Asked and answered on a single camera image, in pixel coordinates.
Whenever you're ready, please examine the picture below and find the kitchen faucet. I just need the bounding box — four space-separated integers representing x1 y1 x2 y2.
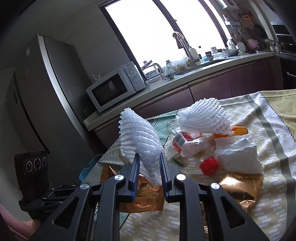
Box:
173 31 196 67

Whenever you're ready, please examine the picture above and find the kitchen counter with cabinets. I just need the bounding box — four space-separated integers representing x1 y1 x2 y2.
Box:
84 52 295 148

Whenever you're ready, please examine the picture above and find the patterned tablecloth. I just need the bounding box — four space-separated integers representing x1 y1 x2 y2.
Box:
82 88 296 241

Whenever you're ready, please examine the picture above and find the white microwave oven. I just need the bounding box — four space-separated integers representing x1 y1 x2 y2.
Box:
86 61 146 113

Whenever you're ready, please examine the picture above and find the clear bottle with red cap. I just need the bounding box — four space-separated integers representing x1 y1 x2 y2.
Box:
165 120 219 176

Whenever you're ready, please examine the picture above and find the white foam fruit net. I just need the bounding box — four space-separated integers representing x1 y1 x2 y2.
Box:
118 108 163 186

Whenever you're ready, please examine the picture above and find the orange peel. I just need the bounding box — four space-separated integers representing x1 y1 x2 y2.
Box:
213 126 248 138

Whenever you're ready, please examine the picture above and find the gold foil snack wrapper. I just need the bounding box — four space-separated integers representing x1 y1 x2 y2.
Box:
218 172 263 212

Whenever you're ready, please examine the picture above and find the silver refrigerator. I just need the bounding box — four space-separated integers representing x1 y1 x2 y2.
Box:
6 35 95 184

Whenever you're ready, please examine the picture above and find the blue white ceramic bowl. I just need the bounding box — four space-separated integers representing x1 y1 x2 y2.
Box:
165 72 175 80

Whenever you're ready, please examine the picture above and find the red white crumpled wrapper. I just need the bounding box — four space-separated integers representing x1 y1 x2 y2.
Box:
171 132 210 158

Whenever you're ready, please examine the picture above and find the blue trash bin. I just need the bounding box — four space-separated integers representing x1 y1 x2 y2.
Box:
79 154 103 182

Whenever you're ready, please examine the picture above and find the white paper tissue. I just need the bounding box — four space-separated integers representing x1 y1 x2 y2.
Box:
214 134 264 174

